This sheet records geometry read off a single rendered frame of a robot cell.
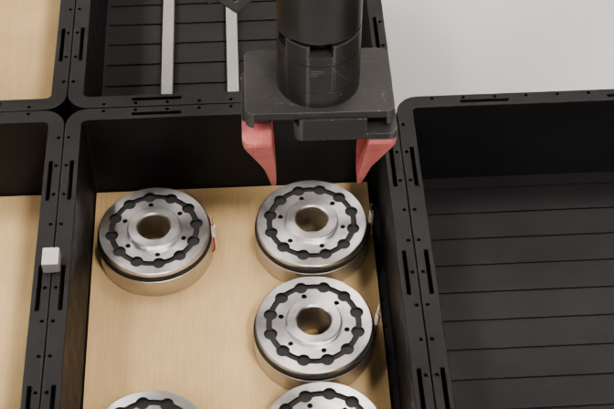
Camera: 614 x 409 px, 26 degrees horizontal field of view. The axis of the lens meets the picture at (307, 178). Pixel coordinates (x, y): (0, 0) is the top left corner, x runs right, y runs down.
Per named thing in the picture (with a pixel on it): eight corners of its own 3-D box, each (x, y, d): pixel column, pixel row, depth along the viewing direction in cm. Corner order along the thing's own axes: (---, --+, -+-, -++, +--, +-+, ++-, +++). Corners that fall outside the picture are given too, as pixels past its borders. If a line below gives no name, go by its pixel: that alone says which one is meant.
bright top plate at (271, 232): (371, 267, 119) (371, 263, 118) (259, 273, 118) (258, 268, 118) (361, 181, 125) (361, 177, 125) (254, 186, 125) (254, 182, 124)
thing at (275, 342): (375, 375, 111) (376, 371, 111) (255, 379, 111) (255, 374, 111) (368, 277, 118) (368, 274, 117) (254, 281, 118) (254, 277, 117)
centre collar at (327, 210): (340, 242, 120) (340, 238, 119) (286, 245, 120) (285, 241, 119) (336, 200, 123) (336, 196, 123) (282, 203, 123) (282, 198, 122)
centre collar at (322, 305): (344, 347, 113) (344, 342, 112) (285, 349, 113) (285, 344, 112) (341, 299, 116) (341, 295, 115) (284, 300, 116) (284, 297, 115)
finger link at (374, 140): (291, 146, 102) (291, 54, 95) (384, 143, 102) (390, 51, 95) (294, 213, 97) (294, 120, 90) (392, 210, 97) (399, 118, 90)
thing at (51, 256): (59, 272, 109) (58, 264, 108) (43, 273, 109) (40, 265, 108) (61, 255, 110) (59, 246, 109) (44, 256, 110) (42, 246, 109)
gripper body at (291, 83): (244, 69, 95) (241, -12, 90) (386, 66, 96) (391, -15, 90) (245, 133, 91) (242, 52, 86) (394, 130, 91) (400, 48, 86)
